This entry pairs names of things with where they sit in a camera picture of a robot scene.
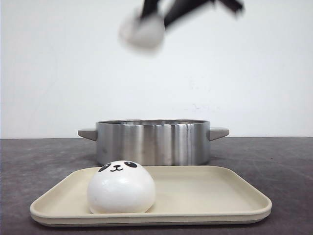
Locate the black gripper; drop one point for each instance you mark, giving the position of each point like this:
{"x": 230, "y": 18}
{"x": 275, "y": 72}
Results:
{"x": 181, "y": 8}

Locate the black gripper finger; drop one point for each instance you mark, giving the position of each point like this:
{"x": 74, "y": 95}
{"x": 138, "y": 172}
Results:
{"x": 150, "y": 7}

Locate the panda bun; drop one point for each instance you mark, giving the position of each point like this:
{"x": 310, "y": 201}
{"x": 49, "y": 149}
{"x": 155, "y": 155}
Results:
{"x": 143, "y": 29}
{"x": 121, "y": 187}

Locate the stainless steel steamer pot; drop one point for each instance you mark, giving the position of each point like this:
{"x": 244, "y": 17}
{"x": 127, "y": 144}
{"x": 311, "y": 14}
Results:
{"x": 151, "y": 142}

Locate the cream rectangular tray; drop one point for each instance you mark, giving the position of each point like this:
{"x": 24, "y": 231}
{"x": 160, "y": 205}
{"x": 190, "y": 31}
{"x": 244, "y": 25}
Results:
{"x": 185, "y": 195}

